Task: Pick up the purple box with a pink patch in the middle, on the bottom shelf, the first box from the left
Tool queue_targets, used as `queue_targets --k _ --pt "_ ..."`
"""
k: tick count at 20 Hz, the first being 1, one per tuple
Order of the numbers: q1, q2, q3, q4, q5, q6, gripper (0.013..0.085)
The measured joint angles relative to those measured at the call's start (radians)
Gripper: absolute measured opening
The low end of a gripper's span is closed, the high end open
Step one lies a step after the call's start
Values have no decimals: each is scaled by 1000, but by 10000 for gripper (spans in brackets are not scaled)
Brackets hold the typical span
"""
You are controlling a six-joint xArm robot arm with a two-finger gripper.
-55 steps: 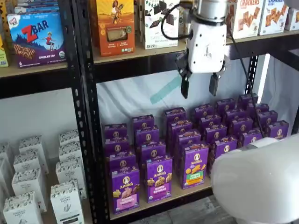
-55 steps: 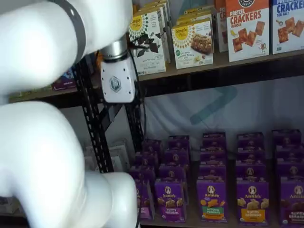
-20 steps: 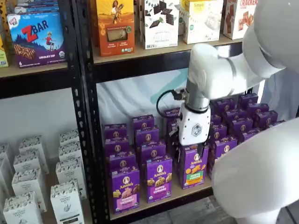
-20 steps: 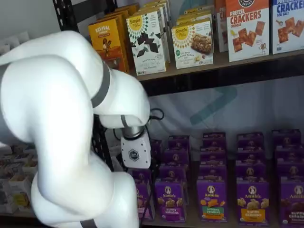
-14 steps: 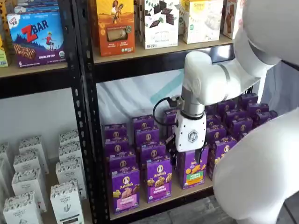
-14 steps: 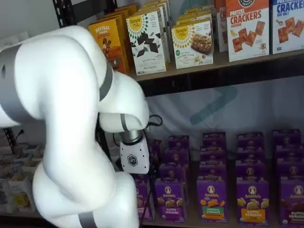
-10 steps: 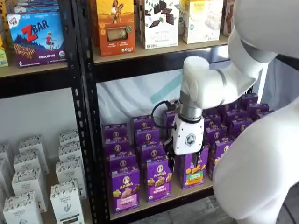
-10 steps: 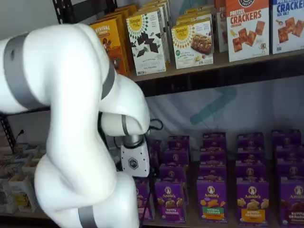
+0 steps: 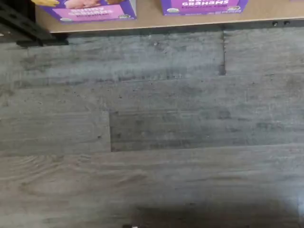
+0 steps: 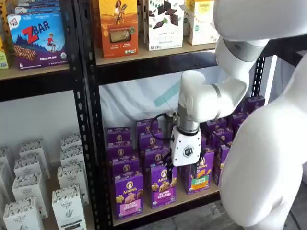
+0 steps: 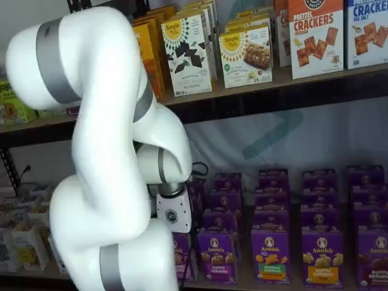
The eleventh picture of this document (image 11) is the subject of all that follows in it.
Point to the orange cracker box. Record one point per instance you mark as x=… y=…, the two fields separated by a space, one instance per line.
x=157 y=15
x=151 y=60

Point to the white crackers box left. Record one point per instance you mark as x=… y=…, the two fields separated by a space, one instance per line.
x=315 y=45

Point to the green Bobo's snack box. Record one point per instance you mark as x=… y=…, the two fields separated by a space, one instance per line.
x=15 y=106

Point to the white backdrop sheet teal logo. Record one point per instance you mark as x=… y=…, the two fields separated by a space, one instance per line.
x=333 y=145

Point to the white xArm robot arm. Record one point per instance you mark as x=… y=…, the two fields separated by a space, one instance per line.
x=100 y=121

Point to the white Simple Mills thins box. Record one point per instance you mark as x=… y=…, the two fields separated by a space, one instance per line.
x=188 y=60
x=194 y=7

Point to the orange pretzel crackers box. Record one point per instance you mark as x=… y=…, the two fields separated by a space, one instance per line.
x=282 y=36

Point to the white crackers box right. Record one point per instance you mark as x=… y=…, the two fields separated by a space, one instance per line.
x=369 y=36

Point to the white crackers box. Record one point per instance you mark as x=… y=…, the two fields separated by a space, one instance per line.
x=315 y=45
x=369 y=36

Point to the yellow Simple Mills bar box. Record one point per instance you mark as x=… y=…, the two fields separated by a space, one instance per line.
x=248 y=21
x=245 y=60

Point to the purple Annie's box violet label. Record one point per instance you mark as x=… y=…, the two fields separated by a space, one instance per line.
x=227 y=182
x=219 y=221
x=218 y=257
x=224 y=201

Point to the white Organic Pantry box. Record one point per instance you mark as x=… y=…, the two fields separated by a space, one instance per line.
x=15 y=218
x=30 y=242
x=15 y=201
x=39 y=213
x=41 y=192
x=9 y=251

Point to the purple Annie's box green label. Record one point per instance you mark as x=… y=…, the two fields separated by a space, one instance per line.
x=271 y=218
x=269 y=257
x=271 y=198
x=272 y=179

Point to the black power plug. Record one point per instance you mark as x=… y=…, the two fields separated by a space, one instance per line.
x=25 y=170

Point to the purple Annie's box brown label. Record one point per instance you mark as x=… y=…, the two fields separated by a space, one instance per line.
x=365 y=175
x=373 y=216
x=374 y=257
x=369 y=195

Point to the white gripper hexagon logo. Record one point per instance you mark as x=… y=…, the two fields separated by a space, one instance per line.
x=175 y=215

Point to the purple Annie's box orange label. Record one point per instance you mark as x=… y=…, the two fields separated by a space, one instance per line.
x=322 y=257
x=319 y=198
x=319 y=219
x=318 y=179

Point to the purple Annie's box pink label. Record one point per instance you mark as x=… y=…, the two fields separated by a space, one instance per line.
x=200 y=188
x=179 y=257
x=197 y=206

